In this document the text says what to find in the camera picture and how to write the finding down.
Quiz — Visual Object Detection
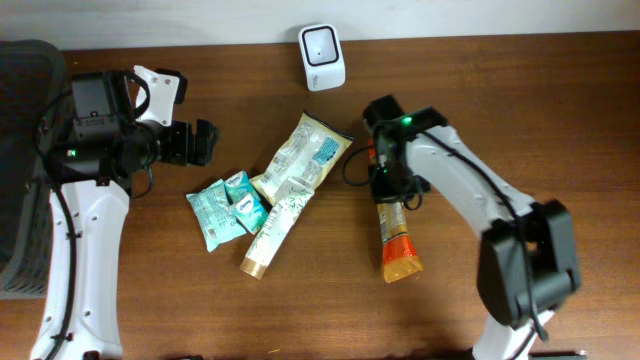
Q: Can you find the orange pasta bag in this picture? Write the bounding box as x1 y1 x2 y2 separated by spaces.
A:
367 137 425 285

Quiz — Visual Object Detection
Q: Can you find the cream snack bag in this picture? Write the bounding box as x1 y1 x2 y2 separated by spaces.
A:
251 111 354 205

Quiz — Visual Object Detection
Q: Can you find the light teal wipes packet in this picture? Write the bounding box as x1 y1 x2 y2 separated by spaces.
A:
186 179 247 252

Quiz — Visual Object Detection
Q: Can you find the teal tissue pack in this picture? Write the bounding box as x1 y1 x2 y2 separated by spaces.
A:
224 171 259 204
233 193 268 235

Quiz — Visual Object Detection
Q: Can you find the white Pantene tube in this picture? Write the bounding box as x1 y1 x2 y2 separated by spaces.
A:
240 177 315 280

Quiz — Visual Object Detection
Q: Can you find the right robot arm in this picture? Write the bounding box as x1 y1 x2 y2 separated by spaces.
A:
363 95 582 360

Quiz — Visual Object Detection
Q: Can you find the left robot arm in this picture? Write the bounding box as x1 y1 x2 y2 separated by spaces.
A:
30 65 219 359

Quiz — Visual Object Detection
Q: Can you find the grey plastic mesh basket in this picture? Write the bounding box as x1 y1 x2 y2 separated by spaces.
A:
1 40 66 300

